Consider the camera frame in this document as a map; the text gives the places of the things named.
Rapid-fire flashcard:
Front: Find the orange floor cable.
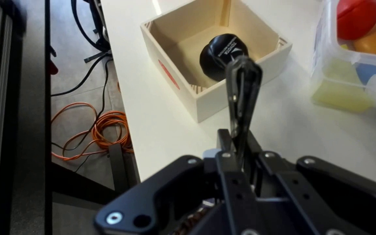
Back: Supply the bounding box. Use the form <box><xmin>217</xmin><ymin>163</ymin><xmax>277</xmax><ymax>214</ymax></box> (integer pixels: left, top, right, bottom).
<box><xmin>49</xmin><ymin>100</ymin><xmax>133</xmax><ymax>163</ymax></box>

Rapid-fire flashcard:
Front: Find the clear plastic container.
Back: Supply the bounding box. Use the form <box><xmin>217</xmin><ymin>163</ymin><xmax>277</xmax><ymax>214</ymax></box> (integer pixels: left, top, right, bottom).
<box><xmin>309</xmin><ymin>0</ymin><xmax>376</xmax><ymax>115</ymax></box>

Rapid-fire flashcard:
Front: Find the black floor cable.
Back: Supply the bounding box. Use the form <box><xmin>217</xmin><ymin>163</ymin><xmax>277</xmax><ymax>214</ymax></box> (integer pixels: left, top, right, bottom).
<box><xmin>49</xmin><ymin>0</ymin><xmax>113</xmax><ymax>98</ymax></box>

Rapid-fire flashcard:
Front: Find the black round object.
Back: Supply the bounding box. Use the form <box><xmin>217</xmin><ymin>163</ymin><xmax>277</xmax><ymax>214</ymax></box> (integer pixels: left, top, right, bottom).
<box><xmin>198</xmin><ymin>33</ymin><xmax>250</xmax><ymax>82</ymax></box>

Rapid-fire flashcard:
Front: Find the yellow toy block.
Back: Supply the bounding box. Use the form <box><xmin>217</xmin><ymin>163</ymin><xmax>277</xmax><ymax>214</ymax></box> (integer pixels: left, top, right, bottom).
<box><xmin>310</xmin><ymin>57</ymin><xmax>376</xmax><ymax>114</ymax></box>

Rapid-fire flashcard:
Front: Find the light wooden box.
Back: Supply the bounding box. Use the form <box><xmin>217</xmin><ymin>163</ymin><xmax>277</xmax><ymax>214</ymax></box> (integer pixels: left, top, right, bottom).
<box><xmin>139</xmin><ymin>0</ymin><xmax>293</xmax><ymax>124</ymax></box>

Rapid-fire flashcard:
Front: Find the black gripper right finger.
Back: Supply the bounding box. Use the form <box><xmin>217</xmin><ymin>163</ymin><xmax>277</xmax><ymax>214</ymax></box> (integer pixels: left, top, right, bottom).
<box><xmin>257</xmin><ymin>150</ymin><xmax>376</xmax><ymax>235</ymax></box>

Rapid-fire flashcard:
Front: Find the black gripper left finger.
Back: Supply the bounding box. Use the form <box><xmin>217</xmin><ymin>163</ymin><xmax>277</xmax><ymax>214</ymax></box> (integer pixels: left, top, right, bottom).
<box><xmin>92</xmin><ymin>150</ymin><xmax>258</xmax><ymax>235</ymax></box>

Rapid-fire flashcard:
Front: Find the red toy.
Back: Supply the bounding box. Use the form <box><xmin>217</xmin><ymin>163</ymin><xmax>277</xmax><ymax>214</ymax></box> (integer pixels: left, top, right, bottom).
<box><xmin>335</xmin><ymin>0</ymin><xmax>376</xmax><ymax>42</ymax></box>

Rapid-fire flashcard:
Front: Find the blue toy block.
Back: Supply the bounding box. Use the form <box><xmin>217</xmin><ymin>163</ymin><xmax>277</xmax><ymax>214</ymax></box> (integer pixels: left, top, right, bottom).
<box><xmin>353</xmin><ymin>61</ymin><xmax>376</xmax><ymax>86</ymax></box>

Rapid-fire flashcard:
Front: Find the black spatula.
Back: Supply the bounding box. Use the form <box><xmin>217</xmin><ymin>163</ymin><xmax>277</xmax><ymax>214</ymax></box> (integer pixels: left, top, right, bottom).
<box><xmin>224</xmin><ymin>55</ymin><xmax>264</xmax><ymax>172</ymax></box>

